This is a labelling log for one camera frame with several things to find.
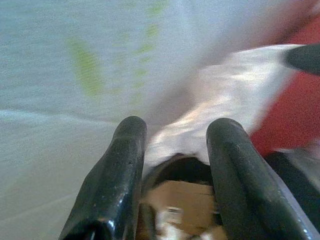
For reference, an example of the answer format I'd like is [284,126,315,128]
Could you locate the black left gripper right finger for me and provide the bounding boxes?
[205,117,317,240]

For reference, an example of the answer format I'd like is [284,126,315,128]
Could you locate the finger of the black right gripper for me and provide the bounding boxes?
[284,43,320,76]

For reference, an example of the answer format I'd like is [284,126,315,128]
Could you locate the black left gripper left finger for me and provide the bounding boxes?
[58,115,148,240]

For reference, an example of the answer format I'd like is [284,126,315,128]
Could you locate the white tissue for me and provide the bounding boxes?
[147,44,305,173]

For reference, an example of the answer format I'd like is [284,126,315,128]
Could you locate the red plastic stool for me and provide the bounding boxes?
[249,14,320,156]

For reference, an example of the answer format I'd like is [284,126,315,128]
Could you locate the black trash bin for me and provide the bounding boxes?
[136,151,320,240]

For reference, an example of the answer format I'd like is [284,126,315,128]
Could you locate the brown cardboard box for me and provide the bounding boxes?
[147,179,226,240]

